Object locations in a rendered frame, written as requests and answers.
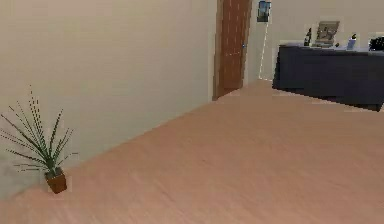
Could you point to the brown wooden room door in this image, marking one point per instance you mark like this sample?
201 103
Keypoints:
232 46

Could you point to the black small statue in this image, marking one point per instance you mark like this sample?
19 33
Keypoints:
308 37

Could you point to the dark blue sideboard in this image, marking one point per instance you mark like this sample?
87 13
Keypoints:
330 75

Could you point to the green spiky house plant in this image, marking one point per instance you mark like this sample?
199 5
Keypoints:
43 146

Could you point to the brown plant pot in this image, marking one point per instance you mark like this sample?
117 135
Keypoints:
56 183

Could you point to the blue bottle with black cap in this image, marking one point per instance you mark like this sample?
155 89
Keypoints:
351 42

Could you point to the black object on sideboard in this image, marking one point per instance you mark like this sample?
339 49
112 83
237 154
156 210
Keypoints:
377 44

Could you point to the blue framed wall picture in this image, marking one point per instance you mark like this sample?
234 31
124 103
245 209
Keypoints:
263 10

